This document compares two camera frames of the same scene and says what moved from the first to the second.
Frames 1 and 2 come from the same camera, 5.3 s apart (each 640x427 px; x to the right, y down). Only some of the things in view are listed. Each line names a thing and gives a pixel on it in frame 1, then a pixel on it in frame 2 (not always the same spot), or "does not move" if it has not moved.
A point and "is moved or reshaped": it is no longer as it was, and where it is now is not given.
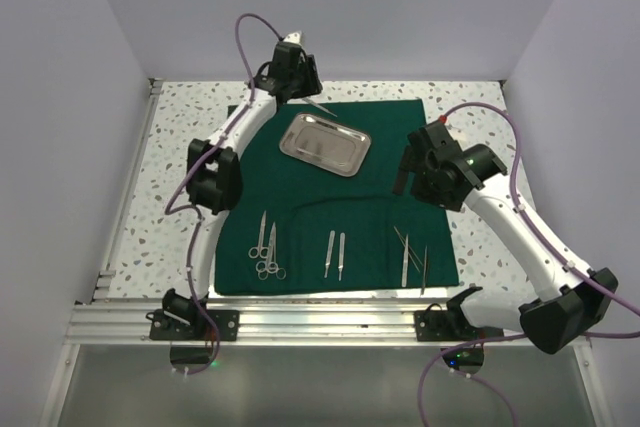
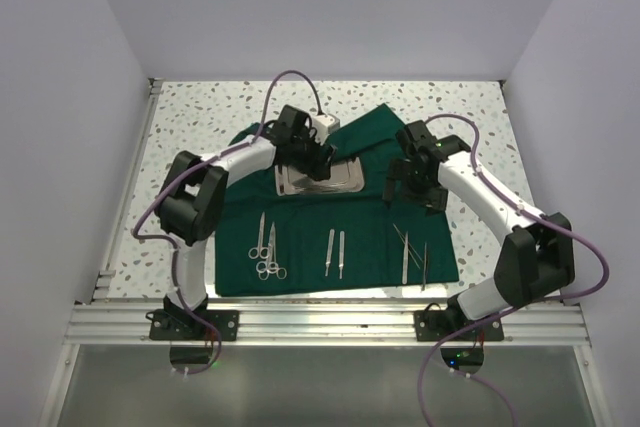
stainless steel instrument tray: [325, 144] is moved or reshaped
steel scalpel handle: [329, 252] does not move
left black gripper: [312, 85] → [319, 169]
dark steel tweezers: [425, 270] does not move
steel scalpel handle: [341, 255] does not move
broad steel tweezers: [405, 262] does not move
